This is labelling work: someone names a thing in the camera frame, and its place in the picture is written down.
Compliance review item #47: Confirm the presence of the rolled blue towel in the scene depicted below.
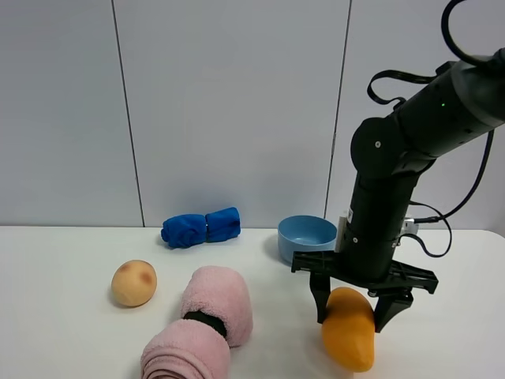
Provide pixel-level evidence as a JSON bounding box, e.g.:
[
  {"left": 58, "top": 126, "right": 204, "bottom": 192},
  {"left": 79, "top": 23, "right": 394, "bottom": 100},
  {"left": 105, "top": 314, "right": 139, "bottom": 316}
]
[{"left": 160, "top": 207, "right": 241, "bottom": 249}]

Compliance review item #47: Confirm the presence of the yellow mango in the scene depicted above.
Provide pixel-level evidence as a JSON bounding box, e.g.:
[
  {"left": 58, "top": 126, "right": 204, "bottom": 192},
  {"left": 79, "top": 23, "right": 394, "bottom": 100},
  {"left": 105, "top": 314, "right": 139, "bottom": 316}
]
[{"left": 321, "top": 287, "right": 375, "bottom": 373}]

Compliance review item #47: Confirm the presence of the beige potato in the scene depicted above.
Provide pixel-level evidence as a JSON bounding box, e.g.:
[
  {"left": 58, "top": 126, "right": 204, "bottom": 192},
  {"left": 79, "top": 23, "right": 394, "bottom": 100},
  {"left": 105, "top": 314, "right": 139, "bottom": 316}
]
[{"left": 110, "top": 260, "right": 157, "bottom": 307}]

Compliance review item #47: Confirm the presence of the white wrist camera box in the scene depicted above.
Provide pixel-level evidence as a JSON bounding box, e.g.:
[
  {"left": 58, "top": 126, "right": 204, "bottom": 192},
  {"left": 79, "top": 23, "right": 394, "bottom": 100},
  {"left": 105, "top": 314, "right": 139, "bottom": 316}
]
[{"left": 335, "top": 209, "right": 419, "bottom": 253}]

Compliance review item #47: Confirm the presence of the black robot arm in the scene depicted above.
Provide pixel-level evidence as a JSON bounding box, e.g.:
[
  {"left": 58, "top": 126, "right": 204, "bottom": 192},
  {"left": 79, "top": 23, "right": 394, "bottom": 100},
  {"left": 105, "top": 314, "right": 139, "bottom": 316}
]
[{"left": 291, "top": 51, "right": 504, "bottom": 332}]

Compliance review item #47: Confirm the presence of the blue bowl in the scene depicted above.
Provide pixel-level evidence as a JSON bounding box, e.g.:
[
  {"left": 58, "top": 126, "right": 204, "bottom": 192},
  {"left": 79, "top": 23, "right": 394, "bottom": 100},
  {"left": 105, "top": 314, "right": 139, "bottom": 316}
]
[{"left": 277, "top": 215, "right": 338, "bottom": 266}]

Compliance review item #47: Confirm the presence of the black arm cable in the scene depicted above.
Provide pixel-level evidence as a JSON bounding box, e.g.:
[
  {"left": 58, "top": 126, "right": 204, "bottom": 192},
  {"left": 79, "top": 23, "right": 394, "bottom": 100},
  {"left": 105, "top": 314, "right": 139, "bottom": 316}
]
[{"left": 366, "top": 0, "right": 505, "bottom": 258}]

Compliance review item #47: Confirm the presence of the rolled pink towel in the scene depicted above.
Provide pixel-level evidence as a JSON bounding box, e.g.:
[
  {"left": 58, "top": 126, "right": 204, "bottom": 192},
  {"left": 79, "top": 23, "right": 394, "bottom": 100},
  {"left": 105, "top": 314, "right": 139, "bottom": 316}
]
[{"left": 140, "top": 266, "right": 253, "bottom": 379}]

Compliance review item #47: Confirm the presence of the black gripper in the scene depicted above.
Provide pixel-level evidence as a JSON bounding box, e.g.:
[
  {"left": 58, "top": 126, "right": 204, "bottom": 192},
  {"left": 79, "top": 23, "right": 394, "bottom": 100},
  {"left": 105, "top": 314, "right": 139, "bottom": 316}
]
[{"left": 291, "top": 232, "right": 439, "bottom": 333}]

